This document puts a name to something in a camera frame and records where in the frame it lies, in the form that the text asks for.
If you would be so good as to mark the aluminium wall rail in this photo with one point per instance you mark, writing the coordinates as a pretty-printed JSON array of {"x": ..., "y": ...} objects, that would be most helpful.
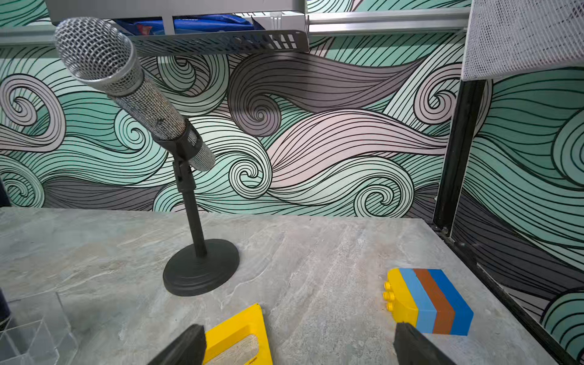
[{"x": 369, "y": 23}]

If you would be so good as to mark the multicolour toy brick stack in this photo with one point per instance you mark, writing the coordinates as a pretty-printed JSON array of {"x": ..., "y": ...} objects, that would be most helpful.
[{"x": 428, "y": 300}]

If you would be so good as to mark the white mesh wall basket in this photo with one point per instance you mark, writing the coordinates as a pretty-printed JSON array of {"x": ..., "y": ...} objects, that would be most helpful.
[{"x": 505, "y": 38}]

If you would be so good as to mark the black corner frame post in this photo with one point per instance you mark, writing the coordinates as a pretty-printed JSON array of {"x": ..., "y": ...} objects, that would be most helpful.
[{"x": 464, "y": 121}]

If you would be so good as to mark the dark metal wall shelf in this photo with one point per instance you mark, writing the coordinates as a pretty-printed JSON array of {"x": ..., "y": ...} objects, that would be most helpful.
[{"x": 171, "y": 44}]

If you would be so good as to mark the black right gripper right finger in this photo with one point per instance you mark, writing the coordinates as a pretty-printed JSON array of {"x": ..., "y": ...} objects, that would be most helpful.
[{"x": 413, "y": 348}]

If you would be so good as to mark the blue item in shelf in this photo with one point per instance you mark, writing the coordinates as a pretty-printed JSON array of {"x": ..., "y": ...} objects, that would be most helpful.
[{"x": 190, "y": 24}]

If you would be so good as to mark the silver glitter microphone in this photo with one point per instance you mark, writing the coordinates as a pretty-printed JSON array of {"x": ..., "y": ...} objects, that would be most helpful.
[{"x": 100, "y": 56}]

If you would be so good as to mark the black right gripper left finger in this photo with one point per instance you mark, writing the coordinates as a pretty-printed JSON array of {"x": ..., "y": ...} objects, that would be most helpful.
[{"x": 187, "y": 349}]

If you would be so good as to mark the black microphone stand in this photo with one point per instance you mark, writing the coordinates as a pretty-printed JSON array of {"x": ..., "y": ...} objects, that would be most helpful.
[{"x": 205, "y": 264}]

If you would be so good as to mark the clear acrylic lipstick organizer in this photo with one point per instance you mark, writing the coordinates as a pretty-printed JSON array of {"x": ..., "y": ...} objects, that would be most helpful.
[{"x": 35, "y": 330}]

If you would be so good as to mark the yellow triangular plastic frame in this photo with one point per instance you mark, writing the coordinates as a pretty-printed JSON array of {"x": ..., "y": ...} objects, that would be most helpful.
[{"x": 249, "y": 322}]

